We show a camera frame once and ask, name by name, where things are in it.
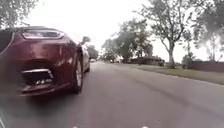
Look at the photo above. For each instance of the overhanging leafy tree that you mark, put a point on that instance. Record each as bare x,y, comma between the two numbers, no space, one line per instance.
13,10

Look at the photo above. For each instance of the tree with pale trunk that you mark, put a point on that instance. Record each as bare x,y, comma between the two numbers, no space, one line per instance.
171,53

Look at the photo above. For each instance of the grey asphalt road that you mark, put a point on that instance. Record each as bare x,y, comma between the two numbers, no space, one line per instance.
133,100

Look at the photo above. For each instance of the dark red car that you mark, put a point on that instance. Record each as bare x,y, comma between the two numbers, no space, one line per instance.
43,63

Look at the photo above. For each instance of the small thin tree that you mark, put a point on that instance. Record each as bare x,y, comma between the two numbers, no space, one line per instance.
188,53

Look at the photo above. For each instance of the low dark hedge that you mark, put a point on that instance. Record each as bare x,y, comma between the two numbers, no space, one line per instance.
206,66

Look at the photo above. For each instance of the large dark tree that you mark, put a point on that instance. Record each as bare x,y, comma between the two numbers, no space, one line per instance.
213,33

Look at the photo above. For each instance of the grass verge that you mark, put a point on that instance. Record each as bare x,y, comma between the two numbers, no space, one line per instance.
190,73

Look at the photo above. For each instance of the group of trees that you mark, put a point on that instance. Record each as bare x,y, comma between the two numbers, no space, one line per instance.
130,43

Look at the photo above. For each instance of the distant low house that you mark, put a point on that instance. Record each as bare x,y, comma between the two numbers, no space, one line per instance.
146,61

